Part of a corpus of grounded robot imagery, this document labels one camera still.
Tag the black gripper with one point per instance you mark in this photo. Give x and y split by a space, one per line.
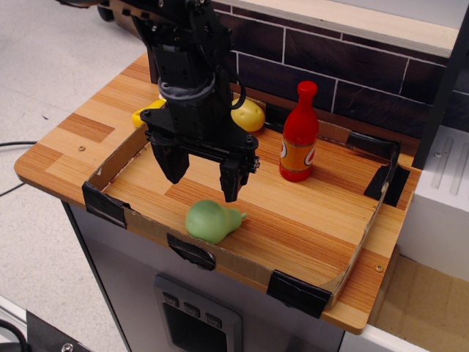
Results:
201 125

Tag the red hot sauce bottle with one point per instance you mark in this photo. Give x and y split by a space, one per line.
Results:
300 135

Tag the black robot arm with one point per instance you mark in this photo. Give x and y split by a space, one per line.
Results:
187 47

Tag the cardboard fence with black tape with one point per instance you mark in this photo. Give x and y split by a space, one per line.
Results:
321 246

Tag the green toy pear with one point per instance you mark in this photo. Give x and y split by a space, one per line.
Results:
211 222

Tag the yellow toy potato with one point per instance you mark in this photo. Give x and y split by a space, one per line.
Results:
250 117

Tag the grey control panel with buttons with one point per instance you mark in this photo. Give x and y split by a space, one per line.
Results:
194 322

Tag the black caster wheel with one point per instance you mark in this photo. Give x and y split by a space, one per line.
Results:
106 14

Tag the white toy sink counter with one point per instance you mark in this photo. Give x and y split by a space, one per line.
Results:
435 231

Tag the yellow handled toy knife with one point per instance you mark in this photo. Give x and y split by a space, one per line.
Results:
136 115

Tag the black upright post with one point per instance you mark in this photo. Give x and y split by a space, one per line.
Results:
457 59

